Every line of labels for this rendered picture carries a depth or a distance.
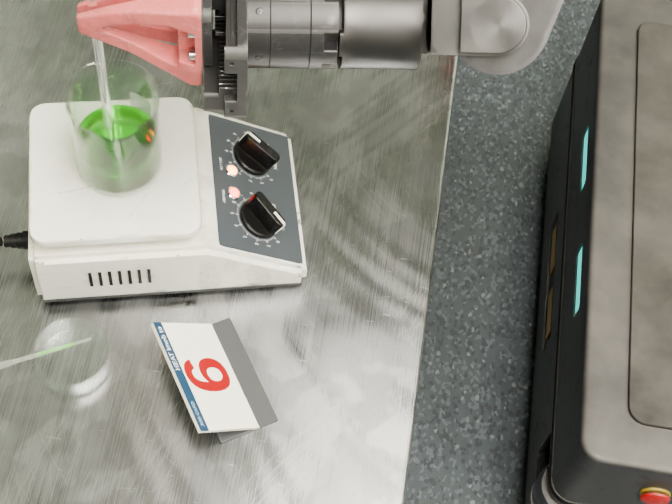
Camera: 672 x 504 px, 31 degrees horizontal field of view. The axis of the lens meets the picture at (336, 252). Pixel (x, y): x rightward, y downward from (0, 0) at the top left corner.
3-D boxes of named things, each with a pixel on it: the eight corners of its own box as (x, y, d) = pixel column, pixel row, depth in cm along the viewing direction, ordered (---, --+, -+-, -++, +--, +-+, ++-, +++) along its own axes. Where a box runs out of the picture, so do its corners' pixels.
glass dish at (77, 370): (99, 320, 91) (97, 307, 89) (120, 385, 89) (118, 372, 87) (26, 342, 90) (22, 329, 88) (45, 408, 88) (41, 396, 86)
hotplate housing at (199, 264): (288, 150, 100) (293, 90, 93) (305, 291, 94) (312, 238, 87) (11, 165, 97) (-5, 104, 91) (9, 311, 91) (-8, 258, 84)
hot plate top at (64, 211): (192, 102, 92) (192, 95, 91) (203, 239, 86) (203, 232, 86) (30, 110, 91) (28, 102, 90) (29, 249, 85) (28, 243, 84)
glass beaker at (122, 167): (71, 136, 89) (57, 63, 82) (158, 125, 90) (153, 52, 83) (82, 217, 86) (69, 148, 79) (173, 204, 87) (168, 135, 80)
